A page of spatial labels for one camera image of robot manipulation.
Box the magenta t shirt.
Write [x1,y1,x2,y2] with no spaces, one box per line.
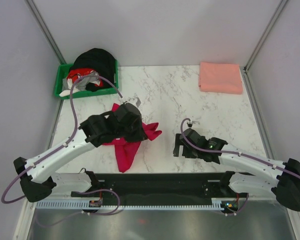
[101,102,163,173]

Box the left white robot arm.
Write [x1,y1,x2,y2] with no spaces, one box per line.
[13,103,147,203]

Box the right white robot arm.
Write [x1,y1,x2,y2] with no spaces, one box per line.
[173,128,300,212]

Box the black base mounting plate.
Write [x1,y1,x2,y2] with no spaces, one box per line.
[82,172,247,206]

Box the grey garment in bin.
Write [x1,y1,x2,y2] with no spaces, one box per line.
[74,71,101,92]

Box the black garment in bin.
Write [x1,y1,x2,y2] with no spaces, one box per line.
[68,48,116,91]

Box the white garment in bin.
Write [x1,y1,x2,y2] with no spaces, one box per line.
[59,78,73,97]

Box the folded salmon pink t shirt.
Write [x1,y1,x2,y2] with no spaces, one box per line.
[198,62,243,95]

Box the red garment in bin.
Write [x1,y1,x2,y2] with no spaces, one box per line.
[66,68,104,88]

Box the green plastic bin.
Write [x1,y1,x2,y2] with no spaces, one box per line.
[53,60,120,100]

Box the light blue cable duct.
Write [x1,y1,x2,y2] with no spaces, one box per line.
[36,199,224,211]

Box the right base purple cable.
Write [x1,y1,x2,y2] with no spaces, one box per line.
[222,192,250,217]

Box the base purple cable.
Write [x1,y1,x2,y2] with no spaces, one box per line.
[222,192,250,217]
[35,188,121,228]

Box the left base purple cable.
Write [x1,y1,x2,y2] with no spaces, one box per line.
[35,188,121,228]

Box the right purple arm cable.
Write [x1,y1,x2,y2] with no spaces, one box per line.
[180,118,300,186]

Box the left aluminium frame post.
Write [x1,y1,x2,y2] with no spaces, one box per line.
[24,0,67,64]

